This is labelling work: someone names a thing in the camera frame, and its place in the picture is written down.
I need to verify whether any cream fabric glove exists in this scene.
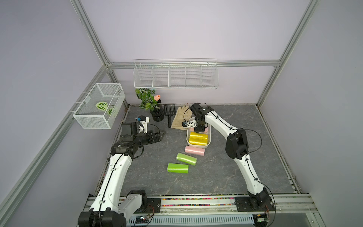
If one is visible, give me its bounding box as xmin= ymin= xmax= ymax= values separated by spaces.
xmin=171 ymin=106 xmax=192 ymax=131

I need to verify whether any black ceramic plant pot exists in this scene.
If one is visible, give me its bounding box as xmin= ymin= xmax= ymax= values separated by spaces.
xmin=150 ymin=99 xmax=164 ymax=122

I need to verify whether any front aluminium rail base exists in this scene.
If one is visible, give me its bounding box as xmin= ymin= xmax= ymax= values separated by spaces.
xmin=76 ymin=193 xmax=324 ymax=227

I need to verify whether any black slotted plastic scoop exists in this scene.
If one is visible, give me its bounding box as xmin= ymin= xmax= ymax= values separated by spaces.
xmin=164 ymin=104 xmax=176 ymax=128

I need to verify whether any green trash bag roll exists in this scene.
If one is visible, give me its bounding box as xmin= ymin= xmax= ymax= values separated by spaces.
xmin=176 ymin=153 xmax=197 ymax=166
xmin=167 ymin=163 xmax=189 ymax=174

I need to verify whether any white wire wall shelf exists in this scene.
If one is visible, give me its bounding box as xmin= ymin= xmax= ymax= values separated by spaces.
xmin=133 ymin=59 xmax=219 ymax=89

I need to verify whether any yellow trash bag roll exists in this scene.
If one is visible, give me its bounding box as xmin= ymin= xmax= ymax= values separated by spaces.
xmin=190 ymin=131 xmax=209 ymax=141
xmin=189 ymin=138 xmax=208 ymax=146

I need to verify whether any green leaf in basket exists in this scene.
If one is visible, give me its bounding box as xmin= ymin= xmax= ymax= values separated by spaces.
xmin=95 ymin=101 xmax=109 ymax=111

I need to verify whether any white plastic storage box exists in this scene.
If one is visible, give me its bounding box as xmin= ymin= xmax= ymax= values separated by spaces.
xmin=186 ymin=124 xmax=211 ymax=149

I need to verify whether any pink trash bag roll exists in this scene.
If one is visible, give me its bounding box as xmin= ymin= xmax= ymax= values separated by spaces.
xmin=189 ymin=127 xmax=209 ymax=133
xmin=184 ymin=146 xmax=205 ymax=157

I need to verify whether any white wire cube basket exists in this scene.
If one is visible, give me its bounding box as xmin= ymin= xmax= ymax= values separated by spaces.
xmin=73 ymin=83 xmax=125 ymax=129

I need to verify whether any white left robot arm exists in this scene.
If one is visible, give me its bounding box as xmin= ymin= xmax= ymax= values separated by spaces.
xmin=78 ymin=121 xmax=165 ymax=227

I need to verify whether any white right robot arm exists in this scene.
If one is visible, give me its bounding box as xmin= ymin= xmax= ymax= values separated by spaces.
xmin=191 ymin=103 xmax=276 ymax=211

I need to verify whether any green artificial plant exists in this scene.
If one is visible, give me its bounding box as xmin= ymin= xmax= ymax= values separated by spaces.
xmin=135 ymin=88 xmax=161 ymax=111

